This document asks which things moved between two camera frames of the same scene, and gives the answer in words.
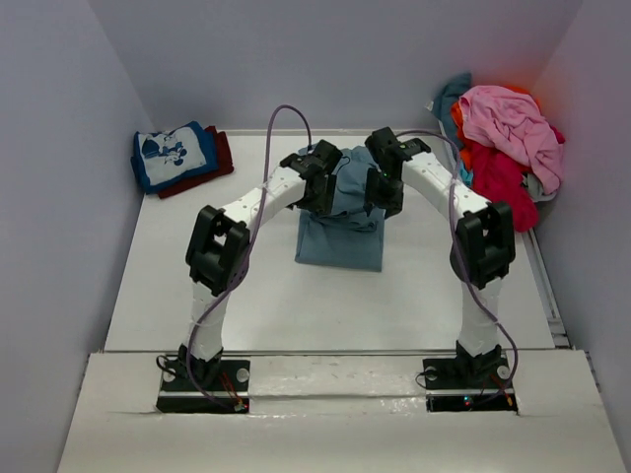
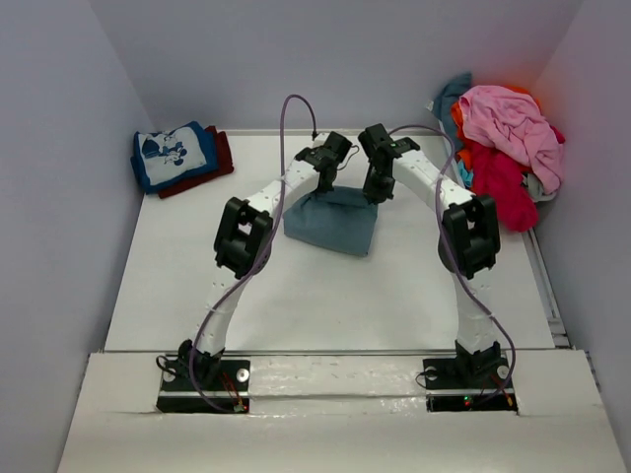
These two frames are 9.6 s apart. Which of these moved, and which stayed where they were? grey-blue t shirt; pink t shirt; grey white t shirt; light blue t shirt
Moved: grey-blue t shirt
Stayed: grey white t shirt; light blue t shirt; pink t shirt
